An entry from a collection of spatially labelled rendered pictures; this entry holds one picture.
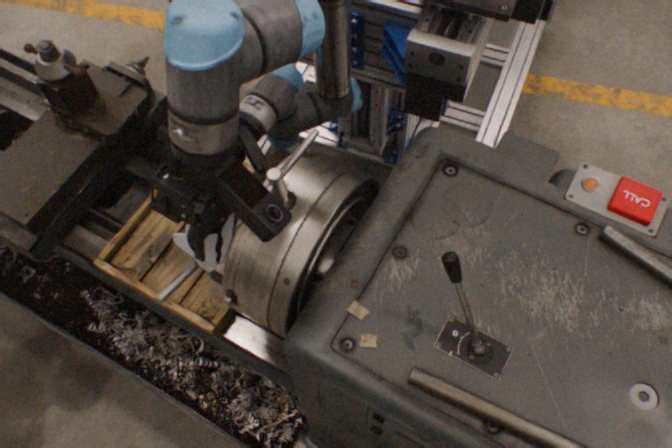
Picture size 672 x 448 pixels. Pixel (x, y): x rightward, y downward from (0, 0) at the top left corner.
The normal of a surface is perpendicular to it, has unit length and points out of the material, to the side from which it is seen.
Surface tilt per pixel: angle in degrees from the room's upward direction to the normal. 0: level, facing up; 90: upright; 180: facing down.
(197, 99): 72
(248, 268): 49
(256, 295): 64
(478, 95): 0
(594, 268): 0
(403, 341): 0
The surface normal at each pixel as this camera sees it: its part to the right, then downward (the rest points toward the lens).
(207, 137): 0.22, 0.70
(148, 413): -0.03, -0.47
